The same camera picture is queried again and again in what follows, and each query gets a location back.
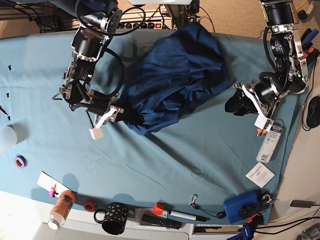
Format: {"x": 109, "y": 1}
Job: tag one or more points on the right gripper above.
{"x": 121, "y": 115}

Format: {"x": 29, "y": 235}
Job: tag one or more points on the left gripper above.
{"x": 239, "y": 104}

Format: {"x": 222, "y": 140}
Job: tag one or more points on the dark blue t-shirt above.
{"x": 180, "y": 73}

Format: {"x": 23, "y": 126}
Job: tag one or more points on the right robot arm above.
{"x": 99, "y": 20}

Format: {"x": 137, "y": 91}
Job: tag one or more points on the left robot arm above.
{"x": 284, "y": 52}

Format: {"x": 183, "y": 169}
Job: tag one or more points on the orange black utility knife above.
{"x": 261, "y": 132}

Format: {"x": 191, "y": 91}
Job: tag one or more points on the clear blister pack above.
{"x": 270, "y": 142}

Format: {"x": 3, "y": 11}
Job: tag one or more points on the black computer mouse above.
{"x": 313, "y": 113}

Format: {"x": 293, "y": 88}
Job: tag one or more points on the white paper card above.
{"x": 260, "y": 175}

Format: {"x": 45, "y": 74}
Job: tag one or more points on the orange black clamp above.
{"x": 312, "y": 55}

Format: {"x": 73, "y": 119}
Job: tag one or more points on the blue spring clamp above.
{"x": 308, "y": 36}

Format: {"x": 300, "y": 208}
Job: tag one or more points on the light blue table cloth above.
{"x": 207, "y": 153}

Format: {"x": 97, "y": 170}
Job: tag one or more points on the white paper sheet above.
{"x": 46, "y": 182}

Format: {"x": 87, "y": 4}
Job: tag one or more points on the red tape roll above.
{"x": 90, "y": 206}

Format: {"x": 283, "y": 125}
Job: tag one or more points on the metal carabiner keyring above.
{"x": 268, "y": 199}

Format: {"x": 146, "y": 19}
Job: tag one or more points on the pink small toy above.
{"x": 52, "y": 192}

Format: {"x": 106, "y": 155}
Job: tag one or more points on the black mug gold dots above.
{"x": 114, "y": 219}

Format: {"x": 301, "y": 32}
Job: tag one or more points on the purple tape roll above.
{"x": 20, "y": 161}

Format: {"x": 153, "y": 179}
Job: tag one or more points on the orange red cube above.
{"x": 158, "y": 208}

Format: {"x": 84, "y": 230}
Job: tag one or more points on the orange supplement bottle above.
{"x": 61, "y": 209}

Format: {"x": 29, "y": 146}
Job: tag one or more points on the translucent plastic cup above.
{"x": 8, "y": 138}

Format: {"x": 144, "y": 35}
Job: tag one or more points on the blue box with knob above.
{"x": 243, "y": 206}

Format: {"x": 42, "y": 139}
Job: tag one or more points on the white power strip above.
{"x": 156, "y": 19}

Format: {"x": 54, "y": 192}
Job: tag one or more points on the black adapter block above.
{"x": 301, "y": 204}

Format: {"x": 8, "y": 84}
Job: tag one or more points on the white marker pen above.
{"x": 187, "y": 216}

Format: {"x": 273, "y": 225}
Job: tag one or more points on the black remote control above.
{"x": 161, "y": 222}

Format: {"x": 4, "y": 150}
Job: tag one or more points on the blue orange bottom clamp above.
{"x": 247, "y": 232}

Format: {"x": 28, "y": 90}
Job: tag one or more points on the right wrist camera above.
{"x": 96, "y": 133}

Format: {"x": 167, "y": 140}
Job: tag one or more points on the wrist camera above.
{"x": 263, "y": 123}
{"x": 96, "y": 133}

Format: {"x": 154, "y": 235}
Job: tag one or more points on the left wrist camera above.
{"x": 263, "y": 123}

